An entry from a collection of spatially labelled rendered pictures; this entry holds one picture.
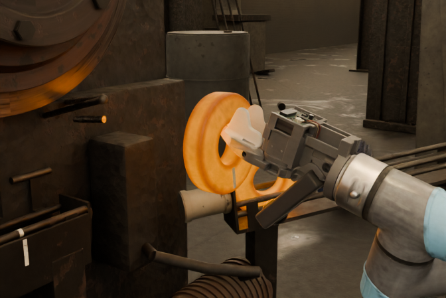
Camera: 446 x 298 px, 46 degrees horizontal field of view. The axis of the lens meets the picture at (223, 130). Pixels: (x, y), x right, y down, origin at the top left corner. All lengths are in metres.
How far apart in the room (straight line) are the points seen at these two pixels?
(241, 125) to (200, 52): 2.65
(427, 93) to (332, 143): 2.61
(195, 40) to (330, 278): 1.83
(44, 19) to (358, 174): 0.42
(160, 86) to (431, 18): 2.38
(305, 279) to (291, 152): 1.47
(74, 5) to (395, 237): 0.49
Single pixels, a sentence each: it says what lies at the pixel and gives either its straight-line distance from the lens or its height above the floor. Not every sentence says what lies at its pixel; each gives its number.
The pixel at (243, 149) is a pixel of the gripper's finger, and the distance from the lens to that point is 0.72.
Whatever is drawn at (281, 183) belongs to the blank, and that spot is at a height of 0.69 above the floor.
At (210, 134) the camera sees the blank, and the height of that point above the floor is 0.85.
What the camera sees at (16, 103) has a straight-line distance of 0.76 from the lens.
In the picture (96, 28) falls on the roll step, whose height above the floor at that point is 0.99.
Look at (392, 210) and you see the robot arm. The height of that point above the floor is 0.79.
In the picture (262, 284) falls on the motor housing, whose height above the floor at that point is 0.50.
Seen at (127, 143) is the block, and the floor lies 0.80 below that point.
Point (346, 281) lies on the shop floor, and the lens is 2.15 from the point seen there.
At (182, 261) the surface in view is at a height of 0.59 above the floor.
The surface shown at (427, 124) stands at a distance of 3.31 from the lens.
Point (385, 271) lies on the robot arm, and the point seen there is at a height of 0.70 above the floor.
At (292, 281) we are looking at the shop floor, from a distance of 2.11.
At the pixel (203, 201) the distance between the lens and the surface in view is 0.96.
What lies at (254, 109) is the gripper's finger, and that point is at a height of 0.88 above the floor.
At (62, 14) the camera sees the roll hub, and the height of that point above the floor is 1.01.
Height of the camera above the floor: 1.02
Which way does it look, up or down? 13 degrees down
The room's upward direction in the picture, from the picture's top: straight up
